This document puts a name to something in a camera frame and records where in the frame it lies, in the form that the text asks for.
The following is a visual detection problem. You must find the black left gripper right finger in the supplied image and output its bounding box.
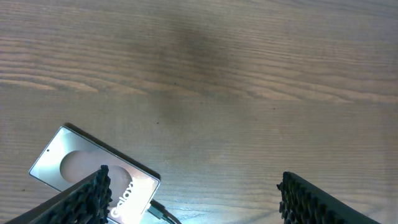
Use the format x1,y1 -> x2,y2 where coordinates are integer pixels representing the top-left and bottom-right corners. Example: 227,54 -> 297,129
277,171 -> 379,224

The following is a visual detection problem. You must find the black USB charging cable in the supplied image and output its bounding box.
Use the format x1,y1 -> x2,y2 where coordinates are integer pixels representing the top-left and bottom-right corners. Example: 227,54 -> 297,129
146,198 -> 183,224

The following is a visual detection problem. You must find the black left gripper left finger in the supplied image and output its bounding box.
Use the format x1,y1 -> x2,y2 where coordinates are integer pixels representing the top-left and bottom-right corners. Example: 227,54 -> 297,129
6,165 -> 112,224

